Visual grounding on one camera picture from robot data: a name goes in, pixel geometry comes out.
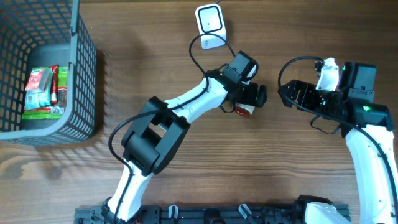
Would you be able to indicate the black mounting rail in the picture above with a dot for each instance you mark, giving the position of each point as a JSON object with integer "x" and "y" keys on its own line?
{"x": 205, "y": 215}

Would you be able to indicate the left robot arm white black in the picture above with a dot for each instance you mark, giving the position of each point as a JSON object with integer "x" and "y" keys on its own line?
{"x": 156, "y": 133}

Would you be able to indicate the grey plastic mesh basket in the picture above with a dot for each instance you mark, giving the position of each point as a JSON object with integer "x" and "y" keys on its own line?
{"x": 39, "y": 34}

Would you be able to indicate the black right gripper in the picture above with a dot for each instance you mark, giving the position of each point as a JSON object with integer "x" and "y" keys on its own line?
{"x": 311, "y": 99}

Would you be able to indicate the green Haribo candy bag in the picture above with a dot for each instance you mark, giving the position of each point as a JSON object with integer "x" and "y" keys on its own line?
{"x": 54, "y": 111}

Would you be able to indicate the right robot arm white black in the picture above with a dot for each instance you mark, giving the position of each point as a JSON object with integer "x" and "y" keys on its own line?
{"x": 345, "y": 95}

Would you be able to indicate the teal snack packet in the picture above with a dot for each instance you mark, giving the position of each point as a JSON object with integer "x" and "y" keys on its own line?
{"x": 36, "y": 100}

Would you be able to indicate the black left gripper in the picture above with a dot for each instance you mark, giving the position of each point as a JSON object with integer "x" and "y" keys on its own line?
{"x": 261, "y": 96}

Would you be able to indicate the white barcode scanner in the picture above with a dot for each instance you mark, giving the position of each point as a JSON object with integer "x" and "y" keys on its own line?
{"x": 211, "y": 26}

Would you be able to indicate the red tissue pack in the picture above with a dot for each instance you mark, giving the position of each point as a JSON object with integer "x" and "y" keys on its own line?
{"x": 38, "y": 80}

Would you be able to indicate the green lid seasoning jar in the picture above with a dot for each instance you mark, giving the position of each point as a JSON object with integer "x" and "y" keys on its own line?
{"x": 244, "y": 110}

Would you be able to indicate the red stick sachet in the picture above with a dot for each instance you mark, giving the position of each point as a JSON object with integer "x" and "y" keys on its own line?
{"x": 54, "y": 88}

